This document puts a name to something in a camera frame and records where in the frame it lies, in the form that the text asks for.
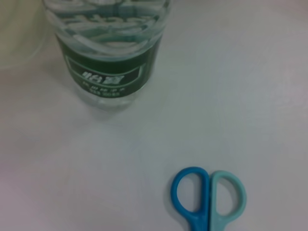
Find clear green-label water bottle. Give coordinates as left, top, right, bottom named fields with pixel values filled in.
left=42, top=0, right=173, bottom=112

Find blue teal scissors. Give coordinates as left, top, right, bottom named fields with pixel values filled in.
left=171, top=166, right=247, bottom=231

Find translucent green fruit plate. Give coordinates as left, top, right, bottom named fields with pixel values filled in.
left=0, top=0, right=59, bottom=71

